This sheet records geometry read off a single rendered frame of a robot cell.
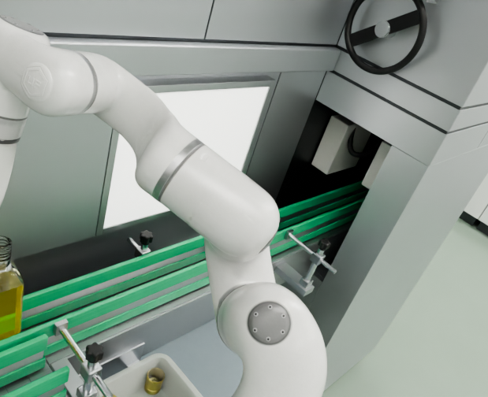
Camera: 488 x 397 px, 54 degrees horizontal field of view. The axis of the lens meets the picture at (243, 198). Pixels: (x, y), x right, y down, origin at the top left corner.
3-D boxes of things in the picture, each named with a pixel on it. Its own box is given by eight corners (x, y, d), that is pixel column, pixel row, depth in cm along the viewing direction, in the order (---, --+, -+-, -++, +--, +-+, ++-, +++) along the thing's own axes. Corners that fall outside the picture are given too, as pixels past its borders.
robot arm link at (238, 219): (106, 251, 48) (124, 265, 62) (275, 386, 47) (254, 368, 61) (207, 133, 52) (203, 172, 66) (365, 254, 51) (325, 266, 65)
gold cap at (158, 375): (168, 373, 98) (163, 386, 101) (154, 364, 99) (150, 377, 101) (158, 385, 95) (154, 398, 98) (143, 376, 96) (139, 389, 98)
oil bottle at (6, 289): (7, 339, 87) (11, 249, 76) (20, 361, 84) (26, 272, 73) (-27, 351, 83) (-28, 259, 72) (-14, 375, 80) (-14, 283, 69)
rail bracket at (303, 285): (273, 276, 139) (299, 214, 127) (316, 315, 130) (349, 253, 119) (262, 281, 135) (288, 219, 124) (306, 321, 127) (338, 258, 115)
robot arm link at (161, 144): (148, 210, 52) (0, 94, 53) (188, 187, 64) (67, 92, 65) (190, 149, 49) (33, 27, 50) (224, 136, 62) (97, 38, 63)
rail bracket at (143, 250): (130, 261, 113) (140, 217, 106) (147, 280, 110) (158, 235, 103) (116, 267, 110) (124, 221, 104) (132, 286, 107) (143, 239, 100)
